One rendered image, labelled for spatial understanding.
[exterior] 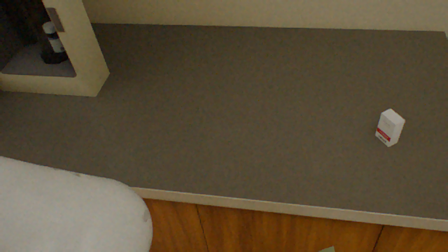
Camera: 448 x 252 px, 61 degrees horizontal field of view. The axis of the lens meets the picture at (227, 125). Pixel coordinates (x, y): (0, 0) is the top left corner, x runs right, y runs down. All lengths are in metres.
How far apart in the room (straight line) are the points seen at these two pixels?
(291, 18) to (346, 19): 0.18
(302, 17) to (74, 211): 1.11
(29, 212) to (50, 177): 0.04
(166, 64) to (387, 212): 0.78
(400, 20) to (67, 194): 1.21
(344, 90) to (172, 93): 0.49
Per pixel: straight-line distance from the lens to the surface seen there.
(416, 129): 1.07
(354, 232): 1.02
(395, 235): 1.03
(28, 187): 0.44
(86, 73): 1.17
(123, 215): 0.43
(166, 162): 0.97
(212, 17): 1.43
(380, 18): 1.41
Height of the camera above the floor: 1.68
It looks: 46 degrees down
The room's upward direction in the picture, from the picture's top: 7 degrees counter-clockwise
